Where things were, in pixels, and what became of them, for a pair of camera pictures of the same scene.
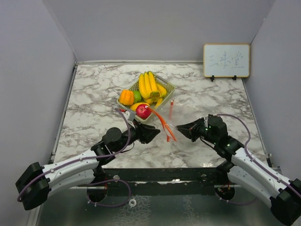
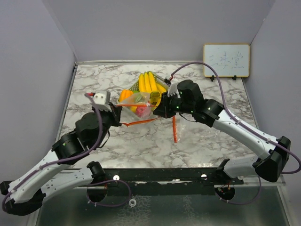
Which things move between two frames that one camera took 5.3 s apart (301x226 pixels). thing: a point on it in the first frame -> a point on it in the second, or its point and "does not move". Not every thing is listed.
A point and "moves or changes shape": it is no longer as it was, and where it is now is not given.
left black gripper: (145, 133) -> (115, 114)
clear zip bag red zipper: (168, 129) -> (137, 108)
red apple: (142, 112) does not move
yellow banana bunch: (149, 90) does not move
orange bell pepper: (126, 97) does not move
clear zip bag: (171, 109) moves or changes shape
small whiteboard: (226, 60) does not move
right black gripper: (185, 129) -> (163, 109)
